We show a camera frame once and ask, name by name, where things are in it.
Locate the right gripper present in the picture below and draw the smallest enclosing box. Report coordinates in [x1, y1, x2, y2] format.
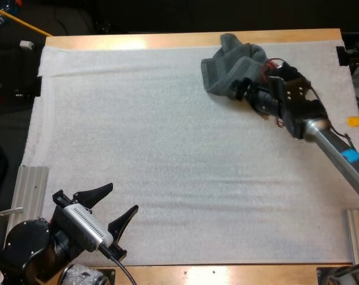
[231, 63, 313, 120]

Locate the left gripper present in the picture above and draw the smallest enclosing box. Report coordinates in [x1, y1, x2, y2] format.
[50, 182, 139, 262]

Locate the grey-green towel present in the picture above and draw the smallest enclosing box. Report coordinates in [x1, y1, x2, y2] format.
[200, 33, 276, 99]

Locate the dark table clamp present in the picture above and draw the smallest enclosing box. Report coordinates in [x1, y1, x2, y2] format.
[335, 46, 351, 67]

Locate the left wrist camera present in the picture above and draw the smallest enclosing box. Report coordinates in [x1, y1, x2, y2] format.
[61, 202, 114, 253]

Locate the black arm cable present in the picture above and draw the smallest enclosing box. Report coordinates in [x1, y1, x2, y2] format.
[307, 85, 354, 147]

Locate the black camera cable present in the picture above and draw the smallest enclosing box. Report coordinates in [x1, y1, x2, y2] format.
[97, 245, 138, 285]

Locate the ribbed aluminium rail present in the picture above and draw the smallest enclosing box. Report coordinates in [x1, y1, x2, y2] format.
[11, 165, 50, 221]
[342, 208, 359, 265]

